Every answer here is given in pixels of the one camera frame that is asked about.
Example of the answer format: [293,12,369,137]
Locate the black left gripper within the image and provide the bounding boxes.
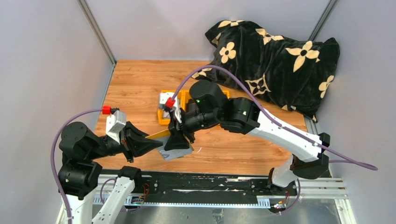
[88,119,163,160]

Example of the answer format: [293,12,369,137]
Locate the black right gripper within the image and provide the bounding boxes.
[164,107,221,151]

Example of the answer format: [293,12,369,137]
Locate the yellow leather card holder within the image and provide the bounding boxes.
[146,129,194,161]

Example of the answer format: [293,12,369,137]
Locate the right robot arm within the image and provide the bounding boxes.
[164,80,330,195]

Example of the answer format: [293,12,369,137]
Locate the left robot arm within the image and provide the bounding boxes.
[58,121,163,224]

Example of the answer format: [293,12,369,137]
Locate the yellow bin with silver cards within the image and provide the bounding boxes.
[157,90,185,125]

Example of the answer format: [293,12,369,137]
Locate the yellow bin with black cards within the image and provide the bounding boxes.
[181,90,195,112]

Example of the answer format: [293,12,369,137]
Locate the yellow bin with beige cards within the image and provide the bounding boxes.
[220,90,230,100]

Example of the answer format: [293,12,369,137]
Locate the black floral fleece blanket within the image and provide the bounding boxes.
[192,20,340,121]

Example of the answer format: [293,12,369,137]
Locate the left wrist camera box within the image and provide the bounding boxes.
[105,110,127,144]

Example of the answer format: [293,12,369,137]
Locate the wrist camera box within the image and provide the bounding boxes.
[105,110,127,144]
[157,92,182,125]

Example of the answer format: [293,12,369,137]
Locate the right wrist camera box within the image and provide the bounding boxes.
[157,92,182,125]

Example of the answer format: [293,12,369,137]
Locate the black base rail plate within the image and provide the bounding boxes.
[130,171,298,208]

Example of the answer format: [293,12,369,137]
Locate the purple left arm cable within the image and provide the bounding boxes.
[50,106,110,224]

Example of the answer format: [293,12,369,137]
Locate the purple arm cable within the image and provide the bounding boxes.
[50,106,110,224]
[165,65,379,214]

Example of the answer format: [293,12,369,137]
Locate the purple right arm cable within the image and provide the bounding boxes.
[165,65,379,214]

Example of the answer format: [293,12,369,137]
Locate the aluminium frame rail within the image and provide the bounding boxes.
[77,0,117,67]

